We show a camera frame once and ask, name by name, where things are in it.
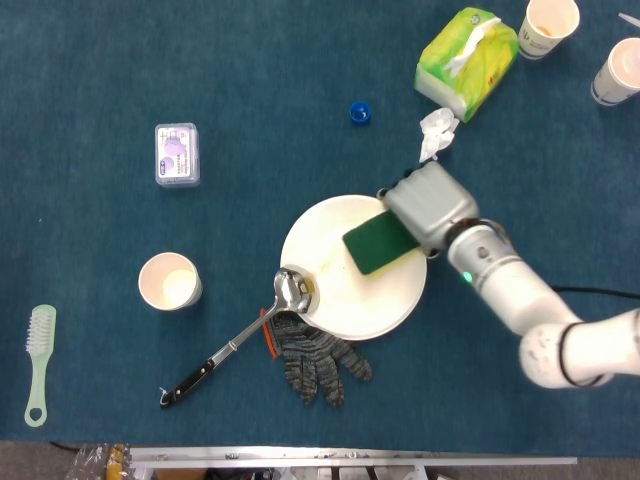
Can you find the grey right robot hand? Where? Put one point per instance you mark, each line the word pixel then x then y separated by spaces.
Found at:
pixel 430 200

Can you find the green yellow sponge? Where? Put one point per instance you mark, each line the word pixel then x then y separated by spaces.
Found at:
pixel 377 245

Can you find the white round plate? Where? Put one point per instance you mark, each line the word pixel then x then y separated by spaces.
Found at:
pixel 345 300

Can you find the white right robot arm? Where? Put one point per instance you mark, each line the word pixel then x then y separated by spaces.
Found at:
pixel 530 300

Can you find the crumpled white tissue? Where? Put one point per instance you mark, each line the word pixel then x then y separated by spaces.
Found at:
pixel 436 132

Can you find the blue bottle cap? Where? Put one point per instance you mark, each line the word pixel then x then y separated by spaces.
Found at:
pixel 360 112

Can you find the green yellow tissue pack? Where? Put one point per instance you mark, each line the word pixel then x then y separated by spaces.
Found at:
pixel 465 65

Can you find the grey striped knit glove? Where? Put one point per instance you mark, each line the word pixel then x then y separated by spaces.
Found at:
pixel 320 357

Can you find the printed paper cup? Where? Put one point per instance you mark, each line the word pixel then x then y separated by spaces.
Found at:
pixel 545 27
pixel 617 72

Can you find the clear plastic box with label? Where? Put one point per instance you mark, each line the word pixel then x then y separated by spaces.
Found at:
pixel 177 155

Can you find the white plastic utensil tip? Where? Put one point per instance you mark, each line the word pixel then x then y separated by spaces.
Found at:
pixel 630 19

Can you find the plain white paper cup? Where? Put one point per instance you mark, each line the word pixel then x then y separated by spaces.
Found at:
pixel 167 281

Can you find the pale green scrubbing brush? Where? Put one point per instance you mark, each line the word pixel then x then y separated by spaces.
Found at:
pixel 40 350

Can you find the crinkled clear plastic bag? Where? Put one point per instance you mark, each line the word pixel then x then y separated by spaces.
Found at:
pixel 97 462

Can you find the aluminium frame rail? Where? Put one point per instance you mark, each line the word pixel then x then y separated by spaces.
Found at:
pixel 350 457

